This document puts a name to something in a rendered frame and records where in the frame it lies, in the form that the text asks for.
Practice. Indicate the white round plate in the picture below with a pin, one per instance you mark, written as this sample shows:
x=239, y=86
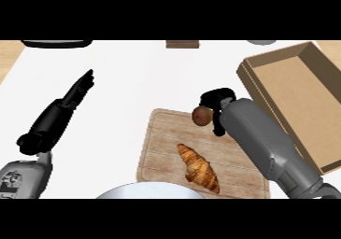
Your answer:
x=149, y=191

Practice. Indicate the brown wooden block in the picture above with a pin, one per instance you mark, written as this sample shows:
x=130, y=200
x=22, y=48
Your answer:
x=181, y=44

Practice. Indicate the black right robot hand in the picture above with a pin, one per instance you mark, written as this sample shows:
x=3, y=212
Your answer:
x=215, y=97

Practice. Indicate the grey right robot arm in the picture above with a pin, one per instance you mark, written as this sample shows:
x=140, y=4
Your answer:
x=268, y=146

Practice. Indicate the golden brown croissant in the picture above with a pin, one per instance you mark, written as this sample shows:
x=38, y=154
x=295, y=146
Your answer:
x=198, y=168

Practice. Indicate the grey round object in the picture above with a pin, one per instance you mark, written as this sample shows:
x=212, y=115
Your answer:
x=261, y=42

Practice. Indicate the open cardboard box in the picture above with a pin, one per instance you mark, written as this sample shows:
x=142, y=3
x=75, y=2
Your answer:
x=301, y=102

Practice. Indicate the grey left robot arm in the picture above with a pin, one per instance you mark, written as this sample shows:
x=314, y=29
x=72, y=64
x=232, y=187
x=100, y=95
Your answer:
x=18, y=180

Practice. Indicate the wooden cutting board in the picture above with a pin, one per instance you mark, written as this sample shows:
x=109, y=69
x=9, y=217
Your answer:
x=167, y=146

